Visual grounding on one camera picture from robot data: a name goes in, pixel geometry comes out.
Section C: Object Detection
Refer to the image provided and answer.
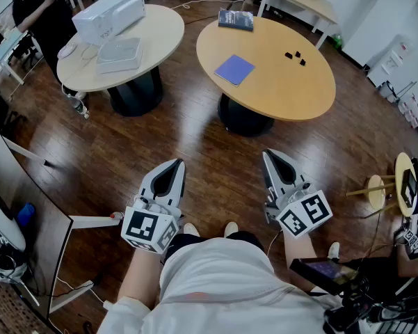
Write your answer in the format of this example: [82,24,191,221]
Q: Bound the clear water bottle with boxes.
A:
[67,94,90,120]

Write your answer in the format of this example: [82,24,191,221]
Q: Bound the grey bin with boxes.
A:
[378,80,400,103]

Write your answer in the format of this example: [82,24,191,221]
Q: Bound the person's black shorts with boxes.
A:
[165,230,265,261]

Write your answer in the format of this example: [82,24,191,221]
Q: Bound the grey desk white legs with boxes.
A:
[0,130,124,321]

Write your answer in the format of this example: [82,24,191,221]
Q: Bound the white microwave oven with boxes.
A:
[72,0,147,47]

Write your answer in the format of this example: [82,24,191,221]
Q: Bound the white round device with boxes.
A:
[0,186,27,253]

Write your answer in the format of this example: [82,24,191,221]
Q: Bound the white water dispenser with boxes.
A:
[367,35,414,87]

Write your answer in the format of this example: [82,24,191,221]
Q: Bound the round beige table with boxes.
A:
[56,4,185,118]

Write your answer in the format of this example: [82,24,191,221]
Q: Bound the pile of white boxes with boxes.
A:
[398,94,418,130]

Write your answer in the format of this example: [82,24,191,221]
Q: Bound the person's right forearm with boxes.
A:
[281,230,317,288]

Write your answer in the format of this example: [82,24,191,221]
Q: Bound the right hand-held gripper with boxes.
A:
[262,149,333,239]

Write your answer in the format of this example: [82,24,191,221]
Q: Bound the person's white shirt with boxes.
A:
[97,237,338,334]

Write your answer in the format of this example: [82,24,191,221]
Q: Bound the white square flat device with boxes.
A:
[95,37,144,75]

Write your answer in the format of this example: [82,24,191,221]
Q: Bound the blue notebook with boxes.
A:
[214,54,257,88]

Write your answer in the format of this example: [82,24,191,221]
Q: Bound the pale blue top desk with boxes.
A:
[0,29,45,87]

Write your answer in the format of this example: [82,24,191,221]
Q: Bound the blue cloth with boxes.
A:
[17,202,36,228]

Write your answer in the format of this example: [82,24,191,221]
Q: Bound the black touchscreen device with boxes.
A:
[289,257,360,296]

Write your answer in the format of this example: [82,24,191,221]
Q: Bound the round light wood side table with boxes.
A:
[394,152,418,218]

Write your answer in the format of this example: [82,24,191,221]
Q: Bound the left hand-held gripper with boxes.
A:
[120,158,186,255]

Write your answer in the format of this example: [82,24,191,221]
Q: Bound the black table pedestal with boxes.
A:
[217,92,275,138]

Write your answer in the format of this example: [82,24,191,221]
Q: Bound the white round disc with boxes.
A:
[57,42,79,60]

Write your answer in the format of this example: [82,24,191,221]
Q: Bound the small round wooden stool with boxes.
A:
[346,174,398,212]

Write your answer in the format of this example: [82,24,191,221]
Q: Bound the white cable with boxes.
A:
[170,0,248,10]

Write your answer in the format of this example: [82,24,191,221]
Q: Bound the person's left forearm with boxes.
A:
[117,247,165,309]

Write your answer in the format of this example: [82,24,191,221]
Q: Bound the black flat box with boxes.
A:
[401,168,418,209]

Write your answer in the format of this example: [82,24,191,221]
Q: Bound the thick dark blue book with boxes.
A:
[218,9,255,33]

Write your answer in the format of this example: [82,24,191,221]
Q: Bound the black device mount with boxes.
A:
[322,280,397,334]

